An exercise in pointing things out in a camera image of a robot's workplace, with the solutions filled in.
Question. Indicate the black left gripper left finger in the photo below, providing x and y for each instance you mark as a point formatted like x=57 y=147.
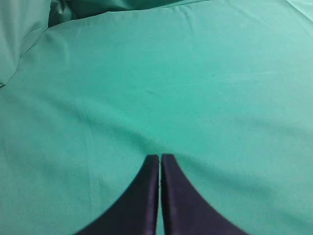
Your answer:
x=135 y=211

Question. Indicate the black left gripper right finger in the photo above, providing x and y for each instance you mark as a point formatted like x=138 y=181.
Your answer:
x=184 y=210

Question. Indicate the green cloth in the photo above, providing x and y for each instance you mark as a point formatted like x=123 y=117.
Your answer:
x=224 y=85

